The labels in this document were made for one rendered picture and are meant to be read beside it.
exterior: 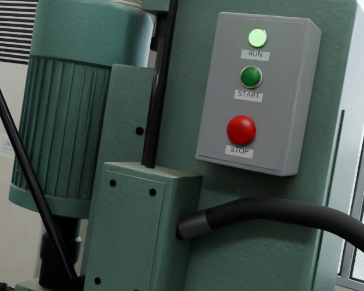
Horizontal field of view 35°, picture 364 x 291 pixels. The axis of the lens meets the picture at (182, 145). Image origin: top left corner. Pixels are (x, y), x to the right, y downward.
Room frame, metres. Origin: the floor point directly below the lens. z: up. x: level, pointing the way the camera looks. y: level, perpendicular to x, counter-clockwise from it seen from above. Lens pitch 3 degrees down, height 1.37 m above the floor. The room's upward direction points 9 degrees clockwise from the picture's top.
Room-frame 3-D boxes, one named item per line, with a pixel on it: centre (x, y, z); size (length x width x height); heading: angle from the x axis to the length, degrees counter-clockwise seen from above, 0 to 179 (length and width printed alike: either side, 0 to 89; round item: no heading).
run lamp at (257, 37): (0.59, -0.06, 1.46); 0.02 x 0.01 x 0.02; 65
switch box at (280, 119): (0.62, -0.07, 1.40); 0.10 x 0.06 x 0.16; 65
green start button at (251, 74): (0.59, -0.06, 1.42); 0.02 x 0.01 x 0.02; 65
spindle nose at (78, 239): (0.88, 0.16, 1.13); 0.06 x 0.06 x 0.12
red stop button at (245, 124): (0.59, -0.06, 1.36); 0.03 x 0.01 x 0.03; 65
